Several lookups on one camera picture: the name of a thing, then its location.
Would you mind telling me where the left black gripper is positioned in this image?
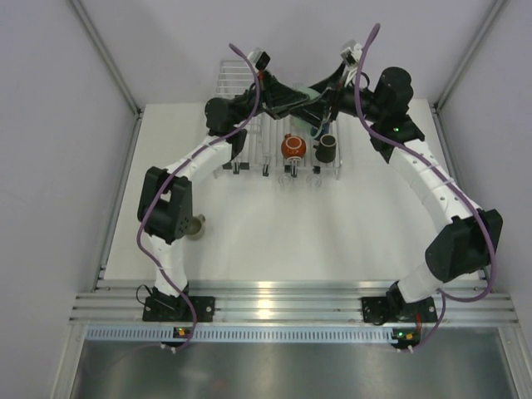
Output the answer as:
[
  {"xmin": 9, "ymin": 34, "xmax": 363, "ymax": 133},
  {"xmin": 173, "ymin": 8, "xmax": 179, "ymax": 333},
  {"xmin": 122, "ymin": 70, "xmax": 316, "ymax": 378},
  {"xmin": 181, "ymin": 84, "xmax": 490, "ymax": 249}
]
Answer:
[{"xmin": 230, "ymin": 69, "xmax": 308, "ymax": 125}]

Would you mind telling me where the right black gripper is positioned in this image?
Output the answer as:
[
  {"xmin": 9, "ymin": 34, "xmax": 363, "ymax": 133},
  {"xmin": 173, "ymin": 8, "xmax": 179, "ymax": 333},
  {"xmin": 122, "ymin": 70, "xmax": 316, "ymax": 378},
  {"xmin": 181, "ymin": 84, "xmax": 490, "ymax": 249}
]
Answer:
[{"xmin": 290, "ymin": 62, "xmax": 384, "ymax": 131}]

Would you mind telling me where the dark blue mug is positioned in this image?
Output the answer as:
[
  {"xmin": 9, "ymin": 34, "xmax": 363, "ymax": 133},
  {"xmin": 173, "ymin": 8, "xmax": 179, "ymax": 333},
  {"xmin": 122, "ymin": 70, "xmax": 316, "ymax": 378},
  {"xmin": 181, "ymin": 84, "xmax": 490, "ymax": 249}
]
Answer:
[{"xmin": 321, "ymin": 120, "xmax": 331, "ymax": 134}]

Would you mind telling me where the teal mug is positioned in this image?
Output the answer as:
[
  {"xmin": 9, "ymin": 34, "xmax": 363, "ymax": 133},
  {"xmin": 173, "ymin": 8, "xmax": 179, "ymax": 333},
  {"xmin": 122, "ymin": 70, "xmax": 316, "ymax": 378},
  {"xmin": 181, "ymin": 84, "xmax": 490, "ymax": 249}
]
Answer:
[{"xmin": 290, "ymin": 84, "xmax": 328, "ymax": 140}]

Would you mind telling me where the brown mug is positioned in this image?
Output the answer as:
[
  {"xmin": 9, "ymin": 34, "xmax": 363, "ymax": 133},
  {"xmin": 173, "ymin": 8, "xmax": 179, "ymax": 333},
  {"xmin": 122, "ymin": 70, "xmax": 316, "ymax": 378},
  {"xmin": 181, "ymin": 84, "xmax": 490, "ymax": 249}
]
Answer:
[{"xmin": 313, "ymin": 134, "xmax": 337, "ymax": 164}]

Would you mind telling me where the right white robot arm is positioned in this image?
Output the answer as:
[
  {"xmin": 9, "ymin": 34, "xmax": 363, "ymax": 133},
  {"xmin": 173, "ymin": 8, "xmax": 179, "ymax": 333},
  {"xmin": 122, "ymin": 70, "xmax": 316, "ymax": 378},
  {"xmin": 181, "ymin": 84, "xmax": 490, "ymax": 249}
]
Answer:
[{"xmin": 310, "ymin": 66, "xmax": 503, "ymax": 323}]

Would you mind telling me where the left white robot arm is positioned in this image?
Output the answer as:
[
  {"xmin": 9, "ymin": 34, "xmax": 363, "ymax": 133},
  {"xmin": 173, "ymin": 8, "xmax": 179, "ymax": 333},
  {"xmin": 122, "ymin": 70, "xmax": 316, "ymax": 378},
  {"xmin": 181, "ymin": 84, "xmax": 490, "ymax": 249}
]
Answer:
[{"xmin": 137, "ymin": 72, "xmax": 318, "ymax": 322}]

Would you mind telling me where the grey-green small cup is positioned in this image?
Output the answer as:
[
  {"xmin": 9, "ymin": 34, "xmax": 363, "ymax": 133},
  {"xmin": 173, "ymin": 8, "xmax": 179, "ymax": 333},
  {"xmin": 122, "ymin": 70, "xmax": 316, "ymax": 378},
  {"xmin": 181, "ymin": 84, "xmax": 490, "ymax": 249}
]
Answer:
[{"xmin": 186, "ymin": 214, "xmax": 206, "ymax": 241}]

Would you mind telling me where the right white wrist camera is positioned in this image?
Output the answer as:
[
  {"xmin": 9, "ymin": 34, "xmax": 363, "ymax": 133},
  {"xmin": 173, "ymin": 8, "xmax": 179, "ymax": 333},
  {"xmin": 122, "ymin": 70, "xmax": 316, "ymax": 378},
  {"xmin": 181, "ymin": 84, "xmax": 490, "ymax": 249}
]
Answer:
[{"xmin": 340, "ymin": 40, "xmax": 363, "ymax": 68}]

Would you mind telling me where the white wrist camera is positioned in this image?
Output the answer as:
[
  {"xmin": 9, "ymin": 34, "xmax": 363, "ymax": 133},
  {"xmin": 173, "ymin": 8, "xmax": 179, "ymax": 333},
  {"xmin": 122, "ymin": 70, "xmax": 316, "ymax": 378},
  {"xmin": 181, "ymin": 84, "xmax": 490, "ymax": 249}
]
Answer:
[
  {"xmin": 248, "ymin": 48, "xmax": 271, "ymax": 71},
  {"xmin": 340, "ymin": 40, "xmax": 363, "ymax": 68}
]

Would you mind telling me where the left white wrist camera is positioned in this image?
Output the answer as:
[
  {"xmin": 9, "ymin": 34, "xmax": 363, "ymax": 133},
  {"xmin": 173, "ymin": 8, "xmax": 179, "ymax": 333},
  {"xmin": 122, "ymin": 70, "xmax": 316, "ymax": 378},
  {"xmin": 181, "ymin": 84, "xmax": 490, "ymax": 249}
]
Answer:
[{"xmin": 248, "ymin": 48, "xmax": 271, "ymax": 71}]

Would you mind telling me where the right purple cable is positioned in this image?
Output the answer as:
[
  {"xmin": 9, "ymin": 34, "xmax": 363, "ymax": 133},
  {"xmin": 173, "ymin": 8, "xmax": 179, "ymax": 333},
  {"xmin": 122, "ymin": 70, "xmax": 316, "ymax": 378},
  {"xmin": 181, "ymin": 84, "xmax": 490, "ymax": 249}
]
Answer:
[{"xmin": 352, "ymin": 22, "xmax": 502, "ymax": 352}]

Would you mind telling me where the purple cable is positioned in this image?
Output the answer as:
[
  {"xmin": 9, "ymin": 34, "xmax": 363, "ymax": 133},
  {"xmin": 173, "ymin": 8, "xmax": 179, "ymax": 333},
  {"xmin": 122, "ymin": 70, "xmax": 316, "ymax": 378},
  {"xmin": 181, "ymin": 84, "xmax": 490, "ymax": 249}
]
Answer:
[
  {"xmin": 352, "ymin": 22, "xmax": 502, "ymax": 352},
  {"xmin": 135, "ymin": 42, "xmax": 264, "ymax": 350}
]

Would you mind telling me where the tall white wire rack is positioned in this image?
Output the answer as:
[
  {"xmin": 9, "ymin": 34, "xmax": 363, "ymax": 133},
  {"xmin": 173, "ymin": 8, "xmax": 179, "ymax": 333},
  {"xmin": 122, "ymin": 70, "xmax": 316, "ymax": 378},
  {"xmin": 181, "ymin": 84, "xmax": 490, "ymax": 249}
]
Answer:
[{"xmin": 213, "ymin": 58, "xmax": 265, "ymax": 178}]

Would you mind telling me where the silver wire dish rack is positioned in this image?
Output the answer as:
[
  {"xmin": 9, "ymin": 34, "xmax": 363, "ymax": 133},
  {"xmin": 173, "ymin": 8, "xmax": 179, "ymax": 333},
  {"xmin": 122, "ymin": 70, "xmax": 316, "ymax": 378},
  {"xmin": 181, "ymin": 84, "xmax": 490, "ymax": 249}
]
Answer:
[{"xmin": 255, "ymin": 115, "xmax": 342, "ymax": 185}]

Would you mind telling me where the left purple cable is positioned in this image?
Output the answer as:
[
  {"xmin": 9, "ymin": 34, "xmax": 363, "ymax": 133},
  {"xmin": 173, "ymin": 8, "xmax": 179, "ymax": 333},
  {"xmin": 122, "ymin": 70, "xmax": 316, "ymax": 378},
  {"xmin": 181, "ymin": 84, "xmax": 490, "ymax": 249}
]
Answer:
[{"xmin": 135, "ymin": 42, "xmax": 264, "ymax": 350}]

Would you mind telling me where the aluminium rail frame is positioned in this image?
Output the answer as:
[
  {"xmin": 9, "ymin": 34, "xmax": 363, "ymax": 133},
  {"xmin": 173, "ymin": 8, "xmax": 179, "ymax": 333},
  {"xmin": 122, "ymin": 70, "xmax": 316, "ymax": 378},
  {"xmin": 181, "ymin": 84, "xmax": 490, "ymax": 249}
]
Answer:
[{"xmin": 69, "ymin": 280, "xmax": 519, "ymax": 327}]

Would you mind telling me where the slotted cable duct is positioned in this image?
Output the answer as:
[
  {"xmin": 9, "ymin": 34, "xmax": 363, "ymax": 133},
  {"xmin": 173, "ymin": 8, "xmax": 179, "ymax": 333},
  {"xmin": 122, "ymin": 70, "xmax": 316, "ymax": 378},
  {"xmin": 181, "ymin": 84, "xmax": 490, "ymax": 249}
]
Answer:
[{"xmin": 86, "ymin": 325, "xmax": 416, "ymax": 343}]

